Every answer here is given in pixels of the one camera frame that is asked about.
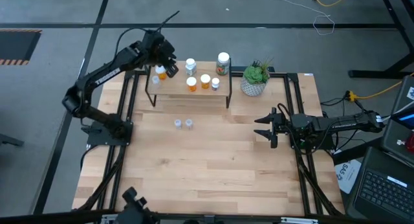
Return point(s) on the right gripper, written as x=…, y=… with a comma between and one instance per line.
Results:
x=281, y=127

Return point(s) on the large green label bottle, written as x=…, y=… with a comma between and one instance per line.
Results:
x=223, y=60

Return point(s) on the small clear plastic bottle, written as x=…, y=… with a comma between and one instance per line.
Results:
x=155, y=80
x=177, y=123
x=189, y=123

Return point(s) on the black table frame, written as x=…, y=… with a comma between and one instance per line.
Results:
x=372, y=74

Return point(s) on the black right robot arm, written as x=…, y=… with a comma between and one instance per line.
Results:
x=343, y=122

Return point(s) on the small white bottle red label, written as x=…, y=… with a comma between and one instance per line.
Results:
x=215, y=83

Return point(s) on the succulent in white patterned pot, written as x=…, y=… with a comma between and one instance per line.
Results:
x=254, y=76

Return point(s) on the white paper sign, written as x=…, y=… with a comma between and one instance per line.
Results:
x=346, y=175

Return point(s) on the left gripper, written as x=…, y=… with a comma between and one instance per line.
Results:
x=158, y=47

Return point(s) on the black aluminium rig frame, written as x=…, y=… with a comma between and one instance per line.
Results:
x=304, y=185

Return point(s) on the black furniture foot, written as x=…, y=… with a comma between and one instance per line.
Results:
x=9, y=140

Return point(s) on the dark grey laptop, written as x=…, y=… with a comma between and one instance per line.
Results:
x=381, y=191

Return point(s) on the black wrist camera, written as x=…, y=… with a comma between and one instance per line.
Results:
x=300, y=121

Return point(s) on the black hazard striped mat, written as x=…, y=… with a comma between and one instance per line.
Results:
x=16, y=46

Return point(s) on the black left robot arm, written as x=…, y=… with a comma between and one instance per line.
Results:
x=106, y=73

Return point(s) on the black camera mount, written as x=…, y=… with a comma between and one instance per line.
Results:
x=134, y=208

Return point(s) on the grey laptop with screen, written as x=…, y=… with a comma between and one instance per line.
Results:
x=398, y=136

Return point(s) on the wooden shelf black metal frame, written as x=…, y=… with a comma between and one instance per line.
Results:
x=178, y=86

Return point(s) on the white bottle blue label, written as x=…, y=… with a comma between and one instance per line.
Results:
x=191, y=67

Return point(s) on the orange pill bottle white cap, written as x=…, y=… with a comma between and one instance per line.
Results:
x=205, y=80
x=160, y=70
x=191, y=83

